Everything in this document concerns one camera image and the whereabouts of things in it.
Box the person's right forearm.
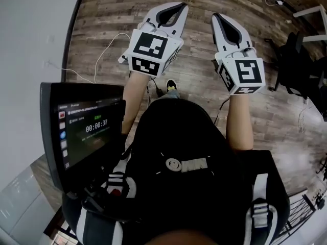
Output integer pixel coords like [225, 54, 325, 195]
[225, 93, 254, 152]

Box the thin looped white cable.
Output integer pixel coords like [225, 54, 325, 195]
[297, 99, 312, 134]

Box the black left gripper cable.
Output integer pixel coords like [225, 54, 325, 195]
[146, 76, 166, 100]

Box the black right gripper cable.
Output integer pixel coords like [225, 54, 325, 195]
[213, 95, 231, 125]

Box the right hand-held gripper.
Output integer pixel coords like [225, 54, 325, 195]
[211, 12, 266, 96]

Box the black monitor screen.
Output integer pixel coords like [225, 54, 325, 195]
[39, 82, 127, 191]

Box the long white floor cable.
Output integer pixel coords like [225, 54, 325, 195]
[60, 32, 131, 84]

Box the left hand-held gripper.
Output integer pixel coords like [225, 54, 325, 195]
[118, 2, 190, 79]

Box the white table frame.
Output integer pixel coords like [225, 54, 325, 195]
[292, 3, 327, 43]

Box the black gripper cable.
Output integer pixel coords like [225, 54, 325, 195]
[146, 76, 166, 100]
[213, 95, 231, 125]

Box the black wire rack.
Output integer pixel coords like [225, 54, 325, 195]
[279, 187, 327, 237]

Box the person's left forearm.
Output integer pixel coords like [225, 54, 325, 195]
[121, 71, 152, 135]

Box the black white harness strap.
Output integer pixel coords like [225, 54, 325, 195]
[245, 173, 279, 245]
[75, 159, 137, 245]

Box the person's grey jeans leg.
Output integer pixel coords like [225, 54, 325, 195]
[163, 89, 181, 100]

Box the black office chair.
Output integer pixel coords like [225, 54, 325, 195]
[264, 30, 327, 124]

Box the person's black shirt torso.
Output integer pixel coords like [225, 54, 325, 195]
[61, 97, 291, 245]

